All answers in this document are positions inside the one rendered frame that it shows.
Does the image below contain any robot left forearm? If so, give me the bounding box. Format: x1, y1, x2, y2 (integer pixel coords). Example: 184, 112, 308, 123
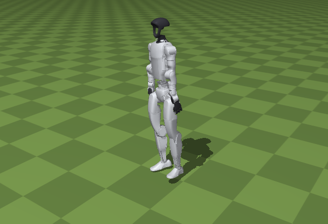
168, 72, 179, 102

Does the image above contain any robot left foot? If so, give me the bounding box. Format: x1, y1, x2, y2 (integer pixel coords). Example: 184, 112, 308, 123
166, 166, 183, 179

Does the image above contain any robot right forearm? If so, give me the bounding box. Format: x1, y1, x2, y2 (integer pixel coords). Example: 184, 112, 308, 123
147, 71, 155, 92

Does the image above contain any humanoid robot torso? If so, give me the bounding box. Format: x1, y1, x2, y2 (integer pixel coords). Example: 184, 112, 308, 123
150, 39, 172, 103

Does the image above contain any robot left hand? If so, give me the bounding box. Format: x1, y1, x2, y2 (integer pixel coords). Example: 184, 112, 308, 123
171, 97, 182, 114

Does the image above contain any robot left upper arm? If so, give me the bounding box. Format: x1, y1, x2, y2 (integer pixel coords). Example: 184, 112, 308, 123
164, 45, 177, 80

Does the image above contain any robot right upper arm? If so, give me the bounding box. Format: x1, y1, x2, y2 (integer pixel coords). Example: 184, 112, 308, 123
146, 43, 153, 73

